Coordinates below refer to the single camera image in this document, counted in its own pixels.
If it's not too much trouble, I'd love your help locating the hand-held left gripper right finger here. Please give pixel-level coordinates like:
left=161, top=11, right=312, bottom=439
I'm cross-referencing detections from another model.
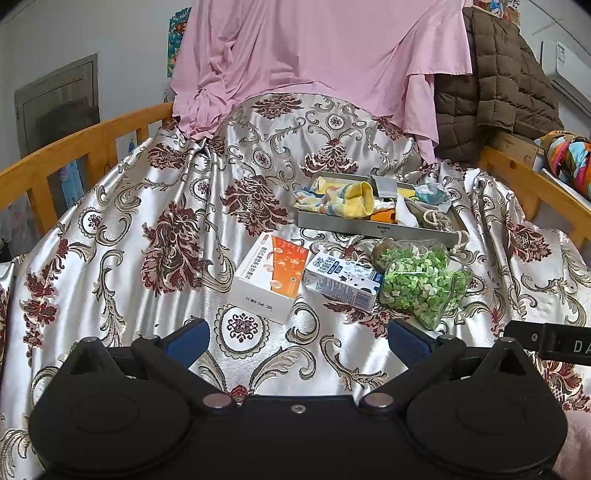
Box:
left=362, top=319, right=541, bottom=411

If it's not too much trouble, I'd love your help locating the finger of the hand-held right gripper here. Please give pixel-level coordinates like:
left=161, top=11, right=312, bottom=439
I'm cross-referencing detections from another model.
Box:
left=503, top=320, right=546, bottom=349

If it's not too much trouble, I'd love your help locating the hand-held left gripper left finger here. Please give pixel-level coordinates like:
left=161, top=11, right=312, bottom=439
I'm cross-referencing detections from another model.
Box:
left=53, top=318, right=236, bottom=411

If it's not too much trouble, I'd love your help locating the metal tray with painted drawing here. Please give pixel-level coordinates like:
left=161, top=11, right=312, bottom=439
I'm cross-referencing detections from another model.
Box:
left=297, top=171, right=467, bottom=241

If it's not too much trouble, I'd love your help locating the white cloth with orange print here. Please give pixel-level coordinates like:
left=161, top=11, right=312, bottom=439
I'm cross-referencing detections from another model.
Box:
left=372, top=196, right=421, bottom=228

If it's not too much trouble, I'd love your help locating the beige drawstring bag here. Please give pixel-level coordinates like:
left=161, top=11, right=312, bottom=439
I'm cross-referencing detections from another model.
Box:
left=406, top=200, right=469, bottom=254

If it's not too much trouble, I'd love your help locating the yellow striped sock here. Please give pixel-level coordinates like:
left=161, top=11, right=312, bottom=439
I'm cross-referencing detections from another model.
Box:
left=293, top=181, right=375, bottom=220

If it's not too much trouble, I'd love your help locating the white and light blue sock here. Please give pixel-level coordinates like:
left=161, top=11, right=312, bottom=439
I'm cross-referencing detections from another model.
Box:
left=414, top=181, right=451, bottom=205

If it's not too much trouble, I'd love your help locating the grey cloth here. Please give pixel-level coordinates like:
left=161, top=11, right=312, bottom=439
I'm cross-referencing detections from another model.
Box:
left=370, top=174, right=399, bottom=199

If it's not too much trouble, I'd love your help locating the glass jar of green stars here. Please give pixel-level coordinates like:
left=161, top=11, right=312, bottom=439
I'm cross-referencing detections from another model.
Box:
left=372, top=237, right=474, bottom=330

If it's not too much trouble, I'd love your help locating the blue white milk carton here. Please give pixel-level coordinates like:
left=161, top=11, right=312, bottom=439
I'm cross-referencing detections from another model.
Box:
left=302, top=251, right=386, bottom=313

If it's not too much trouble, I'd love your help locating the orange and white box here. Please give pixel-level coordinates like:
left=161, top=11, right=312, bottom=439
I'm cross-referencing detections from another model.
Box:
left=229, top=231, right=310, bottom=312

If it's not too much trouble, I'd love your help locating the person's pink fleece clothing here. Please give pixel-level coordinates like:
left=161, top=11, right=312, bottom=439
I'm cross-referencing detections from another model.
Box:
left=551, top=408, right=591, bottom=480

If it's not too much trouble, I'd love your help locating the floral satin blanket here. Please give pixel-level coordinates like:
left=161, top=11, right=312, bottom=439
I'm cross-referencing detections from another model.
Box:
left=0, top=92, right=591, bottom=480

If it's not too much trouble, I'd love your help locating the white shelf board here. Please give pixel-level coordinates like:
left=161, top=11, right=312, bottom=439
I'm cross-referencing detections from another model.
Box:
left=540, top=168, right=591, bottom=201

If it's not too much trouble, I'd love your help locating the multicolour striped cloth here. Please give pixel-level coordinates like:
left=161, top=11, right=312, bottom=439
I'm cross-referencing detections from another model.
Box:
left=534, top=131, right=591, bottom=199

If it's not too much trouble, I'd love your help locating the pale wooden box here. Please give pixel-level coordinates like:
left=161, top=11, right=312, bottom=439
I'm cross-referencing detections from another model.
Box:
left=489, top=130, right=546, bottom=171

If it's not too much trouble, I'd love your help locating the light blue printed paper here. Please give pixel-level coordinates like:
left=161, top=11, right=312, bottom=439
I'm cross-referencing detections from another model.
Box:
left=60, top=159, right=86, bottom=208

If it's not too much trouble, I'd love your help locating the brown quilted jacket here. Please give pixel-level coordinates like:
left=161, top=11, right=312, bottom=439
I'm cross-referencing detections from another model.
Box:
left=434, top=7, right=565, bottom=167

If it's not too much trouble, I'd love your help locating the white air conditioner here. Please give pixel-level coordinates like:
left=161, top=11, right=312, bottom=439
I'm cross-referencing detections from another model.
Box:
left=540, top=41, right=591, bottom=109

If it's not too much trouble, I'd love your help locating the grey door panel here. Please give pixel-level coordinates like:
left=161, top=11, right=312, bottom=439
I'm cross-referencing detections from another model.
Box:
left=14, top=53, right=100, bottom=164

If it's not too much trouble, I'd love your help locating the pink bed sheet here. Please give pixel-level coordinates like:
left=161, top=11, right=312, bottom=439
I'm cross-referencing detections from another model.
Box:
left=170, top=0, right=474, bottom=164

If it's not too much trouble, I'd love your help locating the wooden bed rail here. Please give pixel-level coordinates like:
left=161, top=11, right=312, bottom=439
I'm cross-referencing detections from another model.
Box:
left=478, top=145, right=591, bottom=250
left=0, top=102, right=176, bottom=234

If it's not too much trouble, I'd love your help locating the teal wall poster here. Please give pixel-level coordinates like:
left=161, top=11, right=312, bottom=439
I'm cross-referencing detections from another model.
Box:
left=166, top=7, right=192, bottom=79

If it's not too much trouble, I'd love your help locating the colourful cartoon wall poster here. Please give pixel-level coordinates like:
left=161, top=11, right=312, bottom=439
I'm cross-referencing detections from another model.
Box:
left=473, top=0, right=522, bottom=24

